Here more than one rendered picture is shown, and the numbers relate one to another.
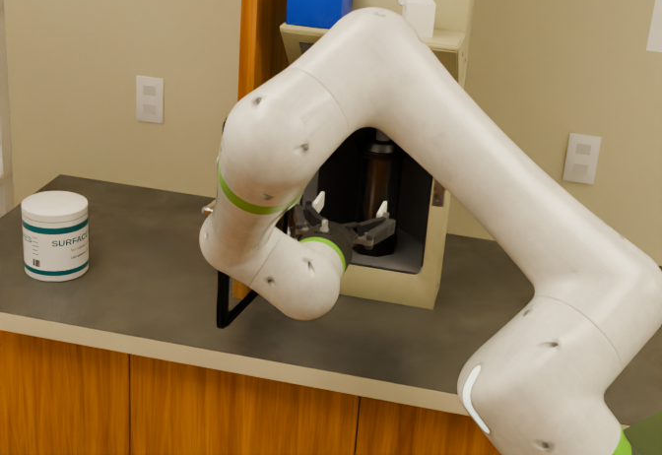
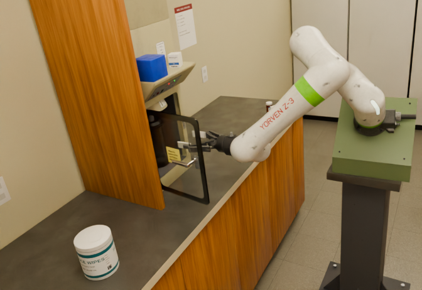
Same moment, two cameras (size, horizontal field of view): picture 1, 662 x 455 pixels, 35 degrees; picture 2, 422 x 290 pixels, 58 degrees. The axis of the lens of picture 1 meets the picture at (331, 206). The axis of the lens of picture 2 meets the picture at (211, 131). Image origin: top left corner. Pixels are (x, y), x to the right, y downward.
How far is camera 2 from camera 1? 1.80 m
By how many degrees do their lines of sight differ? 62
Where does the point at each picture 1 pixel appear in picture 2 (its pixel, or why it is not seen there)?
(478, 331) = (211, 158)
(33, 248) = (107, 260)
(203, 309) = (169, 218)
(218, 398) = (203, 236)
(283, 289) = (267, 149)
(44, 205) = (95, 239)
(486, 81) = not seen: hidden behind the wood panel
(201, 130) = (30, 187)
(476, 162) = not seen: hidden behind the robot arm
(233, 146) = (344, 75)
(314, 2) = (159, 68)
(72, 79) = not seen: outside the picture
